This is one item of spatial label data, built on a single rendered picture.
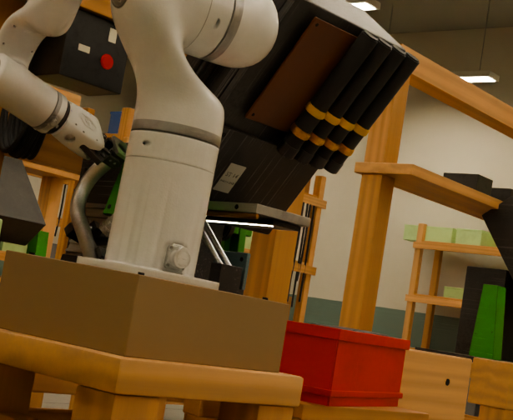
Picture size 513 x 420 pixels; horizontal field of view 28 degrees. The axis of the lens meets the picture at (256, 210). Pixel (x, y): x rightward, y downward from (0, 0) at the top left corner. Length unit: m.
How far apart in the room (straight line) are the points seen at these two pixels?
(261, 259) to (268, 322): 1.52
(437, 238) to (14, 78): 9.79
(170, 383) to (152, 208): 0.24
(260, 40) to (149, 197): 0.27
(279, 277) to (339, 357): 1.24
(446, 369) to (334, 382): 0.84
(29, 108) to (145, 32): 0.65
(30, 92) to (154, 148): 0.65
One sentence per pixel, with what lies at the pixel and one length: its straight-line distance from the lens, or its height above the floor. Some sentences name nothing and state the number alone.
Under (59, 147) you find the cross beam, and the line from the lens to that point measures 2.48.
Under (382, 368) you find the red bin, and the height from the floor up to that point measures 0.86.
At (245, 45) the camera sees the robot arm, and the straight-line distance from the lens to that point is 1.41.
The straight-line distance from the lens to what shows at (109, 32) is 2.33.
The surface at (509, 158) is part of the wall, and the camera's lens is 11.94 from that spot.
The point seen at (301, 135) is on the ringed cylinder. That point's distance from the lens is 2.12.
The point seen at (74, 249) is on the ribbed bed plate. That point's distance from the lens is 2.16.
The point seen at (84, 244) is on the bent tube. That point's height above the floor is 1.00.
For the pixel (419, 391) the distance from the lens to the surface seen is 2.38.
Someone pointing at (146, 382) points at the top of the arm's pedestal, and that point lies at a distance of 1.20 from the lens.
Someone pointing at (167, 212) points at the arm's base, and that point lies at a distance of 1.33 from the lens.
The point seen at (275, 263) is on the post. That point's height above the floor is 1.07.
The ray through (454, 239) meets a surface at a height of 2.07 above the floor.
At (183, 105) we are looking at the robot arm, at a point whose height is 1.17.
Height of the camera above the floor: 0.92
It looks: 6 degrees up
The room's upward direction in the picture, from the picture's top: 9 degrees clockwise
